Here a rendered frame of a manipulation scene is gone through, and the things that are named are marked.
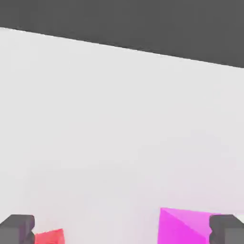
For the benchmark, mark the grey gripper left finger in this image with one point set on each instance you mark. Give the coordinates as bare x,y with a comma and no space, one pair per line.
16,229

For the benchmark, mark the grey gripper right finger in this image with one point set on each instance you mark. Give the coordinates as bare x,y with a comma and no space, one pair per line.
226,230

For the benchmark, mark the small red cube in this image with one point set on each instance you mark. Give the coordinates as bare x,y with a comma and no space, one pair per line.
50,237

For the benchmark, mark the large magenta box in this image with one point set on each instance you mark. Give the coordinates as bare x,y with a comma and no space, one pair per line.
179,226

